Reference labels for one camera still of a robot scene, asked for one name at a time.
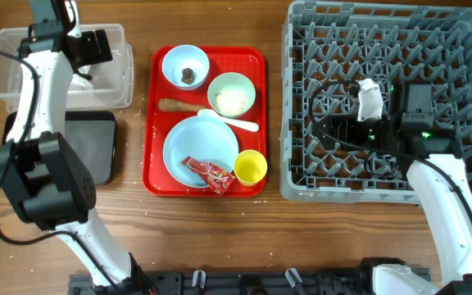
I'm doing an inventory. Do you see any light blue bowl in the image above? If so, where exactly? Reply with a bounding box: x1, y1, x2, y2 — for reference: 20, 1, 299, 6
162, 44, 210, 91

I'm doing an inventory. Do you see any yellow plastic cup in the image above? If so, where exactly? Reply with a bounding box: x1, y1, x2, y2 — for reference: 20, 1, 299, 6
234, 149, 268, 186

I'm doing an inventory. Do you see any white rice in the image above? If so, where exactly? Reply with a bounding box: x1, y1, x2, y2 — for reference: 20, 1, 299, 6
213, 87, 250, 116

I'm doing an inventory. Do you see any mint green bowl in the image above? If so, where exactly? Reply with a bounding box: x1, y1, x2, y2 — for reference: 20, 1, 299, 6
207, 72, 256, 118

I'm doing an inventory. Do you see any red snack wrapper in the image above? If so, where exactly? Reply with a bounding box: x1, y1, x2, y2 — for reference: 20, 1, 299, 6
182, 157, 235, 194

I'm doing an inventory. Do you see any white napkin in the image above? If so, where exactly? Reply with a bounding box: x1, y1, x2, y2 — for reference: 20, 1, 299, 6
69, 73, 95, 92

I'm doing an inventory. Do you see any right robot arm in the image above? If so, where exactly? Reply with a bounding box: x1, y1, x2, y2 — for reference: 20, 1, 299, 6
308, 79, 472, 294

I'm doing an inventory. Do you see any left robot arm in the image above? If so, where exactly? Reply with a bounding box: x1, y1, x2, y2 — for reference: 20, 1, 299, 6
0, 1, 153, 294

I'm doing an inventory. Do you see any grey dishwasher rack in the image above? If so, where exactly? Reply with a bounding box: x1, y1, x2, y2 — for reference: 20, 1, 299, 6
280, 1, 472, 204

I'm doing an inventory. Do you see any black tray bin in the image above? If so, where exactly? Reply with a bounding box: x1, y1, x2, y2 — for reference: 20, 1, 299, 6
6, 111, 117, 189

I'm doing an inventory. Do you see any white plastic spoon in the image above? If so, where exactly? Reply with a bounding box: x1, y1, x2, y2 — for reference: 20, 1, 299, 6
197, 109, 260, 132

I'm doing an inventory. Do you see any red serving tray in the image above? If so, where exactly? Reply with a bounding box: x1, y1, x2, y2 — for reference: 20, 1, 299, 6
142, 46, 268, 197

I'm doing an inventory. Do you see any light blue plate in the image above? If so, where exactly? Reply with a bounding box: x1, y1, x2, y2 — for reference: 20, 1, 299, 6
162, 116, 239, 188

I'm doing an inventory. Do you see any right black cable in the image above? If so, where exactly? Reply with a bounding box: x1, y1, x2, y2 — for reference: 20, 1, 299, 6
308, 79, 472, 295

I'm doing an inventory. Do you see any black cable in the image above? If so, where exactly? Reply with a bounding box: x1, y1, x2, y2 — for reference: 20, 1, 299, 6
308, 79, 472, 295
0, 39, 126, 295

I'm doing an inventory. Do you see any left black cable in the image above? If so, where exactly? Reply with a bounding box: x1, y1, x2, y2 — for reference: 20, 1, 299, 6
0, 39, 126, 295

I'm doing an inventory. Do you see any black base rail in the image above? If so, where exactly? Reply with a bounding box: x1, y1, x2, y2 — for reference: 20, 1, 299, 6
67, 268, 432, 295

